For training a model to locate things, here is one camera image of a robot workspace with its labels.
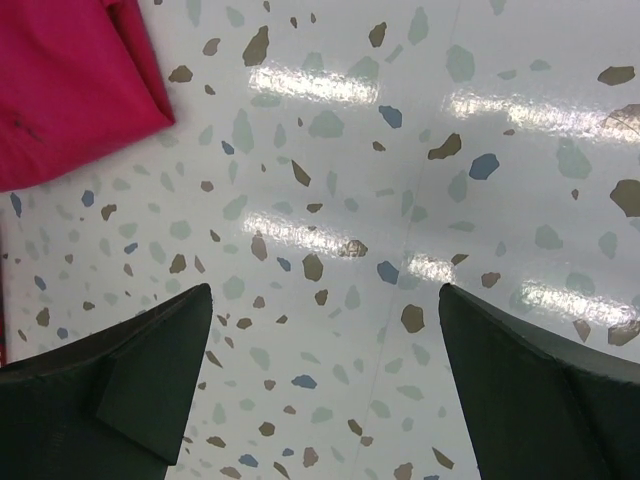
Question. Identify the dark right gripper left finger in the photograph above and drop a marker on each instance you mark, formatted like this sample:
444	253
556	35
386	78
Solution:
113	405

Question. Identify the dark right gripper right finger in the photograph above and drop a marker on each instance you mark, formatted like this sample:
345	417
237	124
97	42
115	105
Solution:
538	405

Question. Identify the magenta t shirt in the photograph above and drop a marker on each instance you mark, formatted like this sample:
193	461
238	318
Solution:
79	81

